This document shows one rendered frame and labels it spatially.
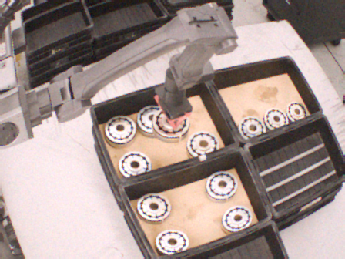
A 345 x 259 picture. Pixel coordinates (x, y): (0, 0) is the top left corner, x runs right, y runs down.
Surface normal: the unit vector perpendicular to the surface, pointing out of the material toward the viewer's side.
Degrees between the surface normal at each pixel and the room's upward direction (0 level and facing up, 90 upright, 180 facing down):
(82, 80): 51
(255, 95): 0
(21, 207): 0
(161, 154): 0
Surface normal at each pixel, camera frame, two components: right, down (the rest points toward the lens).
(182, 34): -0.52, 0.09
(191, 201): 0.04, -0.56
